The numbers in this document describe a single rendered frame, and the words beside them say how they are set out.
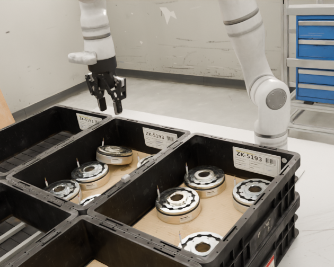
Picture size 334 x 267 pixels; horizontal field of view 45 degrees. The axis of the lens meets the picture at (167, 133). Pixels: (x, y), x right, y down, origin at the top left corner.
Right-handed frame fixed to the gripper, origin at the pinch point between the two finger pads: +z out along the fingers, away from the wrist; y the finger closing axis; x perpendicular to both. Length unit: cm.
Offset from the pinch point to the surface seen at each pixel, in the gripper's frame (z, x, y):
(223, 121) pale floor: 100, -191, 89
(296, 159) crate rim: 7, -8, -49
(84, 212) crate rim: 9.3, 28.3, -19.8
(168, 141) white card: 11.9, -9.2, -11.4
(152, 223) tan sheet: 18.3, 15.5, -26.0
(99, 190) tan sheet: 18.6, 12.0, -4.2
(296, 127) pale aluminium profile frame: 86, -179, 22
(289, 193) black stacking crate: 16, -7, -48
